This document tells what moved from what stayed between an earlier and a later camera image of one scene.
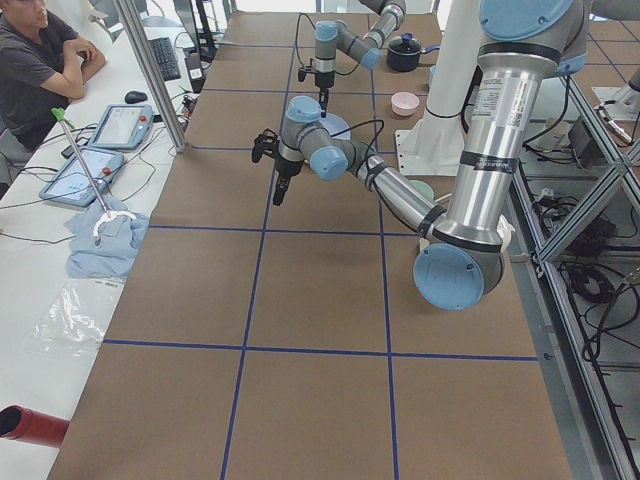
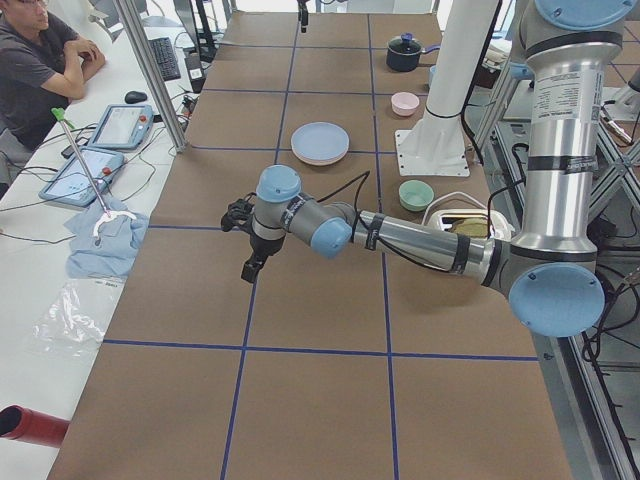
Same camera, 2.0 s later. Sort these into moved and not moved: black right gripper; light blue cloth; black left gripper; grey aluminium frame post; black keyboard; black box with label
Moved: black right gripper; black left gripper
Not moved: grey aluminium frame post; black keyboard; light blue cloth; black box with label
